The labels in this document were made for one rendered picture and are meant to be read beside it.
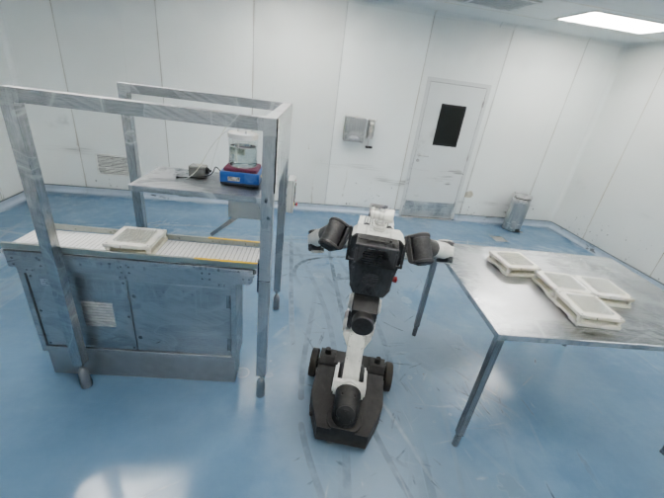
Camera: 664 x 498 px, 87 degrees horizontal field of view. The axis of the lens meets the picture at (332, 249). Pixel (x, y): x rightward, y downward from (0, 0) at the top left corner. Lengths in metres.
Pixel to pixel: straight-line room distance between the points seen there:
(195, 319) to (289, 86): 3.81
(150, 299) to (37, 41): 4.43
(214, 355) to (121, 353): 0.58
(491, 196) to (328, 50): 3.52
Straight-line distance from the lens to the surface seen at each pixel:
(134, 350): 2.63
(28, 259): 2.46
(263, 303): 2.02
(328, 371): 2.49
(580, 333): 2.28
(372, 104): 5.50
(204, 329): 2.36
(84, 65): 5.93
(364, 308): 1.77
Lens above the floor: 1.93
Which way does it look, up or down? 26 degrees down
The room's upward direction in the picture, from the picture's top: 7 degrees clockwise
